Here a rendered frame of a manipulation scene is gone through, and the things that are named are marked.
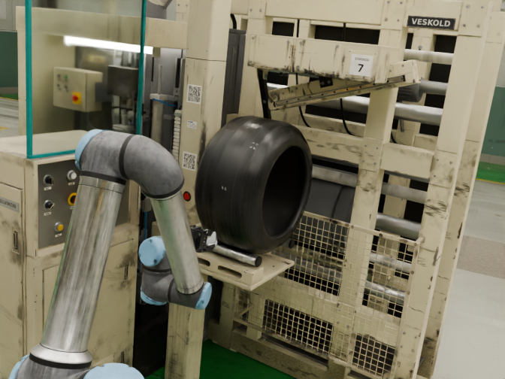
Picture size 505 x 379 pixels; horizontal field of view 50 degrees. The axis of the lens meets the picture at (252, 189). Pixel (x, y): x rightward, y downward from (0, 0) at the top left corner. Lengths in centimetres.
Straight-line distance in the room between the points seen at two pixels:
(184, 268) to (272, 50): 115
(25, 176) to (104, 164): 76
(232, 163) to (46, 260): 79
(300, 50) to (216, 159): 61
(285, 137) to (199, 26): 58
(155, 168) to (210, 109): 101
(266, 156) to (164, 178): 74
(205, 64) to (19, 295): 117
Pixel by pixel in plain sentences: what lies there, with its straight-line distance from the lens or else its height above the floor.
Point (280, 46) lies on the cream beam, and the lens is 240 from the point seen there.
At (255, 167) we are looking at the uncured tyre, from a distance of 201.
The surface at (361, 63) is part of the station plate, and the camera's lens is 224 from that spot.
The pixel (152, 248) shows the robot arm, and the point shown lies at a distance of 177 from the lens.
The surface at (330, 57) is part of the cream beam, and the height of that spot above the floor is 172.
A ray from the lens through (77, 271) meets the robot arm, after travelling 140.
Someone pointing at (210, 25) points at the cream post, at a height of 179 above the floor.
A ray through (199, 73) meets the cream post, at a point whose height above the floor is 160.
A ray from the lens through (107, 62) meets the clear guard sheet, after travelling 224.
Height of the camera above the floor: 175
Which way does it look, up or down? 15 degrees down
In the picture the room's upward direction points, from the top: 6 degrees clockwise
